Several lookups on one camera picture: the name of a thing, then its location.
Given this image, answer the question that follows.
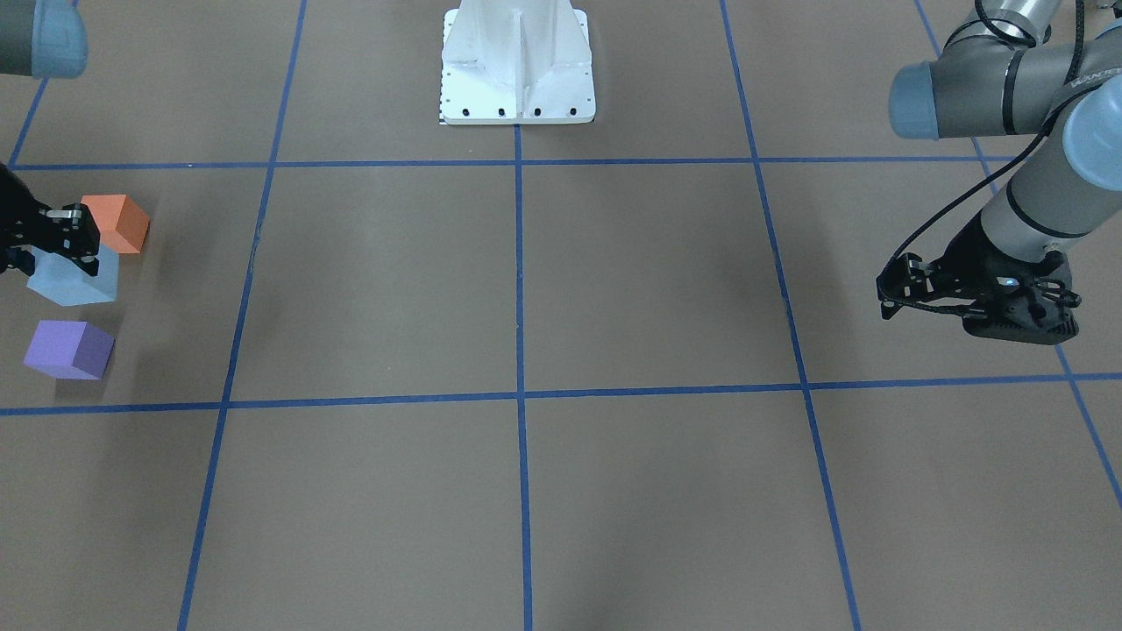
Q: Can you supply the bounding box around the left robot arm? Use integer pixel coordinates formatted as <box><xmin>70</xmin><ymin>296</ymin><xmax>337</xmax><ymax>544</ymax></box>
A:
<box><xmin>877</xmin><ymin>1</ymin><xmax>1121</xmax><ymax>329</ymax></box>

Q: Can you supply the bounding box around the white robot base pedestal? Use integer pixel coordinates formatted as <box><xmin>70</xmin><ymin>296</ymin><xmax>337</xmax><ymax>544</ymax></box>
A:
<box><xmin>438</xmin><ymin>1</ymin><xmax>597</xmax><ymax>125</ymax></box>

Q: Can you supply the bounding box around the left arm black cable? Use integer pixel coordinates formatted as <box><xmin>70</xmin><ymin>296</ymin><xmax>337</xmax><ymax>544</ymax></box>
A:
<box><xmin>885</xmin><ymin>0</ymin><xmax>1088</xmax><ymax>281</ymax></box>

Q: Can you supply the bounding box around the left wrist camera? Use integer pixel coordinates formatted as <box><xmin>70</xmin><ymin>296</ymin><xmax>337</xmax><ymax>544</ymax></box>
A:
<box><xmin>962</xmin><ymin>294</ymin><xmax>1080</xmax><ymax>346</ymax></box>

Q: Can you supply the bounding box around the orange foam block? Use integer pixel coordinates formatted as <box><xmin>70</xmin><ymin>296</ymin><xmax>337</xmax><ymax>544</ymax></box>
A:
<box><xmin>81</xmin><ymin>195</ymin><xmax>151</xmax><ymax>255</ymax></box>

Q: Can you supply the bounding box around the light blue foam block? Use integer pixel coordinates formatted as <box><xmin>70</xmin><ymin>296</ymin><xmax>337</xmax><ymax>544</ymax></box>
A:
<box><xmin>27</xmin><ymin>245</ymin><xmax>120</xmax><ymax>307</ymax></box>

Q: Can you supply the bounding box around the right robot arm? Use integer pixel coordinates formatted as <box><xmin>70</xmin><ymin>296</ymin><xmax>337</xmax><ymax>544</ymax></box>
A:
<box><xmin>1</xmin><ymin>1</ymin><xmax>101</xmax><ymax>277</ymax></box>

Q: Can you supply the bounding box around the purple foam block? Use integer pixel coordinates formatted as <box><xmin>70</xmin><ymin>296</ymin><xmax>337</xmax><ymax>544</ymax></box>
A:
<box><xmin>22</xmin><ymin>320</ymin><xmax>116</xmax><ymax>379</ymax></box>

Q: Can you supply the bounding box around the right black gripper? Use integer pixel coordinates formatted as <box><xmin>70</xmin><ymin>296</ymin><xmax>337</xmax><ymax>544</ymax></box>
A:
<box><xmin>1</xmin><ymin>165</ymin><xmax>101</xmax><ymax>277</ymax></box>

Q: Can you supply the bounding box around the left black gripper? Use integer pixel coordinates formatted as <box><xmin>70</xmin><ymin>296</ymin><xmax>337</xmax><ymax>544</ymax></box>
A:
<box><xmin>877</xmin><ymin>216</ymin><xmax>1080</xmax><ymax>321</ymax></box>

